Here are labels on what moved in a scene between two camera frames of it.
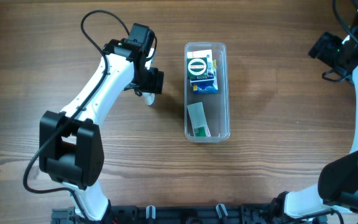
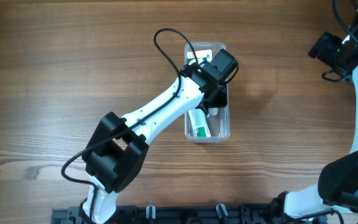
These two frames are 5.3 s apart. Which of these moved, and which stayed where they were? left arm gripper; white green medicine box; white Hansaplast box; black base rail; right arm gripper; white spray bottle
Moved: white spray bottle; left arm gripper
Stayed: white Hansaplast box; right arm gripper; white green medicine box; black base rail
